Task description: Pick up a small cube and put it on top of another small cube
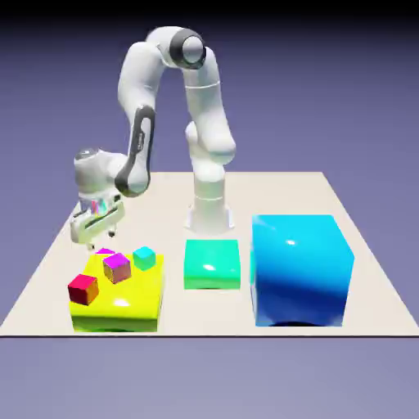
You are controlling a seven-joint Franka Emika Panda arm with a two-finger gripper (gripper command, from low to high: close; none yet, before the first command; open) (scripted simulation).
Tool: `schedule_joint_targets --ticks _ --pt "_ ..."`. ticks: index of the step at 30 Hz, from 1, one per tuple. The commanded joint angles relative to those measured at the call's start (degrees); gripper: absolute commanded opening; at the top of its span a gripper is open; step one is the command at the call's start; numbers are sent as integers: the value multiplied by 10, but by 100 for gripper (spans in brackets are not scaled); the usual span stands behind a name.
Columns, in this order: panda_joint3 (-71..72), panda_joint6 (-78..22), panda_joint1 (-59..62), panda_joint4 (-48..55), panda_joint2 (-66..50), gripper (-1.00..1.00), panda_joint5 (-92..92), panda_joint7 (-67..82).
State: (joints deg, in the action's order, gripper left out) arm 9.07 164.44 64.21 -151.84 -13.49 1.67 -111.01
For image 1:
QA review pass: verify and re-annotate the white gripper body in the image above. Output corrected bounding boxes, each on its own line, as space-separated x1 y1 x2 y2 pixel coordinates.
70 200 126 246

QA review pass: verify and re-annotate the small purple cube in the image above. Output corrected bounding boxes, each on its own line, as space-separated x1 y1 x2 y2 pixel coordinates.
101 252 133 285

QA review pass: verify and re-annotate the small cyan cube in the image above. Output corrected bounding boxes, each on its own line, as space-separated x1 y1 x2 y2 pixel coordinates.
132 246 157 272

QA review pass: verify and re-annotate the small red cube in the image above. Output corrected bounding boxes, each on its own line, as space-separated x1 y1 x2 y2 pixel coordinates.
67 273 100 307

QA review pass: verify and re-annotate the large yellow box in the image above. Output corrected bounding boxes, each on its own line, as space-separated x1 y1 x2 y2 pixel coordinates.
69 253 165 333

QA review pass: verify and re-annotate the large green box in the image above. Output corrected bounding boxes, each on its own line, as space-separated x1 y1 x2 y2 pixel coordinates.
183 239 241 291

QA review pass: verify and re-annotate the large blue box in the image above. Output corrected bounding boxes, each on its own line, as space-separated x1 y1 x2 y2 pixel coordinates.
250 214 355 328

